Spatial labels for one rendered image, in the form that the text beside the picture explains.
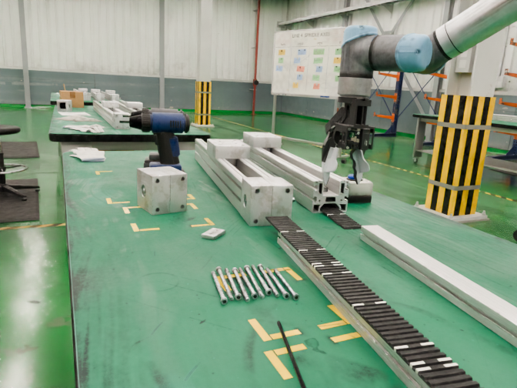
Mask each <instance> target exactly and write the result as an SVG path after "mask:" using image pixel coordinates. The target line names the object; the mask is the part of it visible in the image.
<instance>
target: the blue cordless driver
mask: <svg viewBox="0 0 517 388"><path fill-rule="evenodd" d="M119 123H129V126H130V127H132V128H135V129H140V130H142V132H150V131H152V133H156V135H154V139H155V144H156V145H158V153H159V159H160V162H150V163H149V167H146V168H152V167H154V168H155V167H165V166H171V167H173V168H175V169H178V170H180V171H182V172H185V171H184V169H183V168H182V166H181V164H180V163H179V156H180V150H179V144H178V137H176V136H175V133H183V132H185V133H188V132H189V128H190V119H189V115H188V114H185V115H183V114H182V113H168V112H152V114H149V112H143V113H142V114H141V115H135V116H132V117H130V118H129V121H121V120H119Z"/></svg>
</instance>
